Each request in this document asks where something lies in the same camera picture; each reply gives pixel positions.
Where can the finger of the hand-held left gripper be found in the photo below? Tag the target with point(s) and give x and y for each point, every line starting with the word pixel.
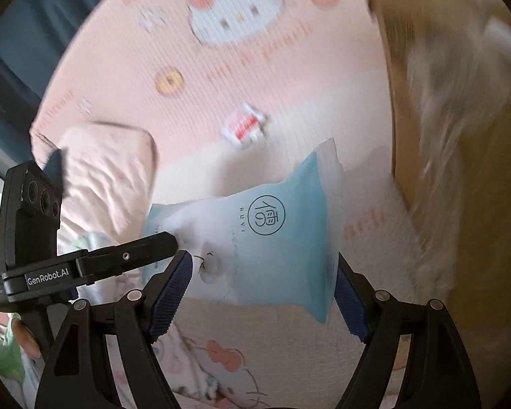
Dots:
pixel 127 256

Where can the person's left hand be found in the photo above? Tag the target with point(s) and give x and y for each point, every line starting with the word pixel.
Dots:
pixel 27 338

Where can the pink printed blanket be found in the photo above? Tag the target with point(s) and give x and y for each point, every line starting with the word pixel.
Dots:
pixel 281 72

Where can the pink folded cloth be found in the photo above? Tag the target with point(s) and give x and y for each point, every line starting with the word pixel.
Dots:
pixel 106 170

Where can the dark blue curtain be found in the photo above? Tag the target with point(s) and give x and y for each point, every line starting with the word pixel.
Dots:
pixel 34 51

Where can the person's left forearm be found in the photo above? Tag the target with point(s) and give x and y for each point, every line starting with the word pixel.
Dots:
pixel 2 349

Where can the blue tissue packet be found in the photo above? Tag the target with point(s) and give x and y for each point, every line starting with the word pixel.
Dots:
pixel 272 221

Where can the brown cardboard box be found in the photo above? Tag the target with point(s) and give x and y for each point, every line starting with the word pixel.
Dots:
pixel 396 93

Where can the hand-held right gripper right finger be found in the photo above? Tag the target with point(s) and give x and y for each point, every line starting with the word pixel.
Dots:
pixel 351 302

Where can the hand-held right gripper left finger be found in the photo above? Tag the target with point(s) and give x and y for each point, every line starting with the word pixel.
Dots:
pixel 170 294

